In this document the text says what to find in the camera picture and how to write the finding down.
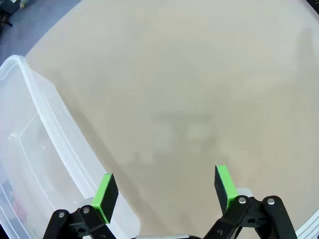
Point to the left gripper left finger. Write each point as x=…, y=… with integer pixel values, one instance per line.
x=106, y=196

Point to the clear plastic storage box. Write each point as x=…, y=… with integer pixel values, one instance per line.
x=37, y=149

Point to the aluminium profile rail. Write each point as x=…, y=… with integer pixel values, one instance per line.
x=310, y=229

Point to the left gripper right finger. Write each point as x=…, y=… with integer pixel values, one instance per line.
x=224, y=184

